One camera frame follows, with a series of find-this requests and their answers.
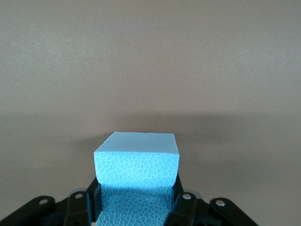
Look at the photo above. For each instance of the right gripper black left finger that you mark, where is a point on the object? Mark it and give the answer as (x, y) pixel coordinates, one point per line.
(77, 209)

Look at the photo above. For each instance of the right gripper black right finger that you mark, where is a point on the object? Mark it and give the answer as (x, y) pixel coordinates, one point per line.
(188, 209)

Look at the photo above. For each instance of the blue foam block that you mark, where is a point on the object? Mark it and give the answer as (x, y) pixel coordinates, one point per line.
(136, 164)

